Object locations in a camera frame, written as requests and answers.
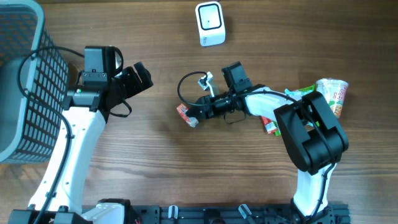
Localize small red white packet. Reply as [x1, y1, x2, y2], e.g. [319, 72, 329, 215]
[177, 103, 199, 128]

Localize green snack bag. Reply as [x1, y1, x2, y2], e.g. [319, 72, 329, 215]
[274, 84, 315, 136]

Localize instant noodle cup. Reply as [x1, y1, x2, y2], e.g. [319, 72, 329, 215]
[315, 78, 349, 118]

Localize red stick sachet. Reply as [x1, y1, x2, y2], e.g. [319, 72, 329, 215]
[260, 116, 277, 134]

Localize white teal tissue pack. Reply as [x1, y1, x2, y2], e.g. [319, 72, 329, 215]
[285, 89, 305, 96]

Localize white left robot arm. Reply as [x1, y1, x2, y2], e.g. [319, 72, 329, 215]
[9, 46, 153, 223]

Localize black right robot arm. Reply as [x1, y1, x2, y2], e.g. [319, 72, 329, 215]
[185, 62, 349, 223]

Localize white barcode scanner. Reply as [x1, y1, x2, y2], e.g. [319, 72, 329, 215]
[195, 1, 226, 47]

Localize grey plastic mesh basket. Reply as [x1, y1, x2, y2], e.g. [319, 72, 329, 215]
[1, 1, 69, 164]

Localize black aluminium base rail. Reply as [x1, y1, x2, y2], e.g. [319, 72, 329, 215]
[73, 203, 351, 224]

